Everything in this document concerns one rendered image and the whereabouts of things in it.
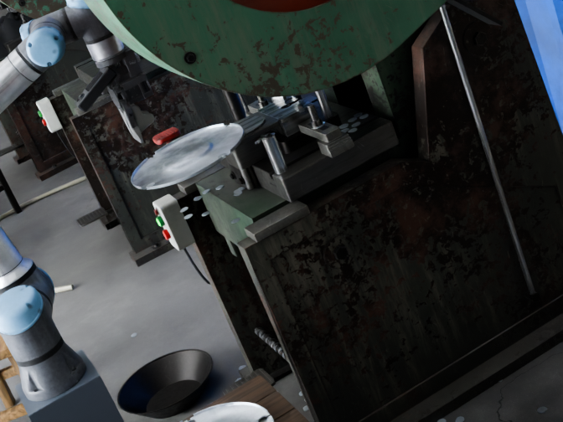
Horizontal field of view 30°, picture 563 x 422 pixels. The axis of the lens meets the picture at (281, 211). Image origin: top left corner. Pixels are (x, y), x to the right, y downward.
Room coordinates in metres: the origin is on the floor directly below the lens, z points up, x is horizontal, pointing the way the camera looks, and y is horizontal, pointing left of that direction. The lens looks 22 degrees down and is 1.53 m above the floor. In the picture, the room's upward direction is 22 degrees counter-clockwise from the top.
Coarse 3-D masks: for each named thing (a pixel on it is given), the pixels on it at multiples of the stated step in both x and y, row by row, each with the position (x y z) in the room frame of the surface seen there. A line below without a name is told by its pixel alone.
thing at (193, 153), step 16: (208, 128) 2.49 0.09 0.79; (240, 128) 2.38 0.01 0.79; (176, 144) 2.48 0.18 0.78; (192, 144) 2.41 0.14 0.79; (208, 144) 2.36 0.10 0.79; (224, 144) 2.33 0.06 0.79; (144, 160) 2.46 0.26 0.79; (160, 160) 2.42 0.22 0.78; (176, 160) 2.35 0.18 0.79; (192, 160) 2.30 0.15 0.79; (208, 160) 2.27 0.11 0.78; (144, 176) 2.36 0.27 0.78; (160, 176) 2.31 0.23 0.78; (176, 176) 2.26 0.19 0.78; (192, 176) 2.22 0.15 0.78
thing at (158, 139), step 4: (172, 128) 2.71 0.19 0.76; (176, 128) 2.70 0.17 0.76; (164, 132) 2.70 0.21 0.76; (168, 132) 2.69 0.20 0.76; (172, 132) 2.68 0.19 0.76; (176, 132) 2.67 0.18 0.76; (156, 136) 2.69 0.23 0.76; (160, 136) 2.68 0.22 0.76; (164, 136) 2.67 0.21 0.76; (168, 136) 2.66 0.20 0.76; (172, 136) 2.67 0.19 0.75; (176, 136) 2.67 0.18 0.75; (156, 140) 2.67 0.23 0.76; (160, 140) 2.66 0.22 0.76; (164, 140) 2.66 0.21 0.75; (168, 140) 2.66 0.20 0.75; (160, 144) 2.66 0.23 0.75
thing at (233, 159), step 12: (240, 120) 2.46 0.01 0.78; (252, 120) 2.42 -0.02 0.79; (264, 120) 2.39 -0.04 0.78; (276, 120) 2.37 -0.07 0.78; (252, 132) 2.35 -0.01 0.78; (264, 132) 2.35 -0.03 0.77; (240, 144) 2.33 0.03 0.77; (252, 144) 2.36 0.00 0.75; (228, 156) 2.40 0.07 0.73; (240, 156) 2.35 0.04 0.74; (252, 156) 2.35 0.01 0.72; (264, 156) 2.36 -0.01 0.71; (240, 168) 2.35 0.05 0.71; (240, 180) 2.36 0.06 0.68; (252, 180) 2.35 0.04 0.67
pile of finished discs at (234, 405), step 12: (216, 408) 1.95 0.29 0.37; (228, 408) 1.93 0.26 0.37; (240, 408) 1.91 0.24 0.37; (252, 408) 1.89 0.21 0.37; (264, 408) 1.87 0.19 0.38; (192, 420) 1.95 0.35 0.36; (204, 420) 1.92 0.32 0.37; (216, 420) 1.90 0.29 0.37; (228, 420) 1.88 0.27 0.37; (240, 420) 1.86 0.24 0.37; (252, 420) 1.85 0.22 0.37; (264, 420) 1.84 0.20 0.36
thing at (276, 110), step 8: (288, 96) 2.51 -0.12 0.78; (272, 104) 2.50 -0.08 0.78; (280, 104) 2.48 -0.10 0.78; (288, 104) 2.45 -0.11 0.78; (296, 104) 2.43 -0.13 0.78; (304, 104) 2.40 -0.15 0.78; (264, 112) 2.46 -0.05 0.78; (272, 112) 2.44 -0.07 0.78; (280, 112) 2.41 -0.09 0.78; (288, 112) 2.39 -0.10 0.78; (296, 112) 2.37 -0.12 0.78; (304, 112) 2.37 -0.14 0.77; (280, 120) 2.36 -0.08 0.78; (288, 120) 2.36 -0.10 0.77; (296, 120) 2.37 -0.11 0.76; (304, 120) 2.37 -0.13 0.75; (280, 128) 2.38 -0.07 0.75; (288, 128) 2.36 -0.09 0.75; (296, 128) 2.36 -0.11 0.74
